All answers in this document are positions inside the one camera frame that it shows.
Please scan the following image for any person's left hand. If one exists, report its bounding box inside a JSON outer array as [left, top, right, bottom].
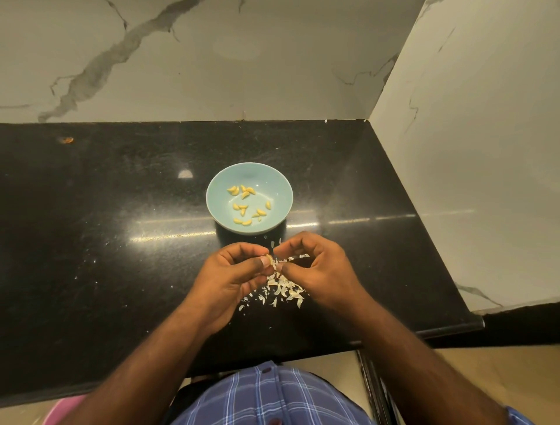
[[185, 242, 276, 336]]

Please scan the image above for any person's right hand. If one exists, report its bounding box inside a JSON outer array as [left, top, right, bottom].
[[274, 232, 373, 313]]

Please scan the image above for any pile of garlic skins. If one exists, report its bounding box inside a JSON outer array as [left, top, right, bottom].
[[238, 238, 307, 313]]

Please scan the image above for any light blue bowl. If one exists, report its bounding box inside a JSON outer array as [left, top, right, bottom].
[[205, 162, 294, 236]]

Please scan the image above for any cluster of peeled garlic cloves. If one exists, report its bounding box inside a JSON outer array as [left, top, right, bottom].
[[226, 184, 274, 227]]

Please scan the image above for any person's left forearm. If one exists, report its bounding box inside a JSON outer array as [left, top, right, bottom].
[[61, 310, 220, 425]]

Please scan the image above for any person's right forearm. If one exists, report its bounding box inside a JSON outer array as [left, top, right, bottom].
[[343, 292, 510, 425]]

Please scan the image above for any black cabinet trim strip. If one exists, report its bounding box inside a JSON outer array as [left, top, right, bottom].
[[357, 349, 399, 425]]

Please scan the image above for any blue plaid shirt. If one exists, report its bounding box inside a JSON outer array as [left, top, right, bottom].
[[173, 361, 535, 425]]

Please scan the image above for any pink plastic bucket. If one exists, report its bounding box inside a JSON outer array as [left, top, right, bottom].
[[40, 394, 89, 425]]

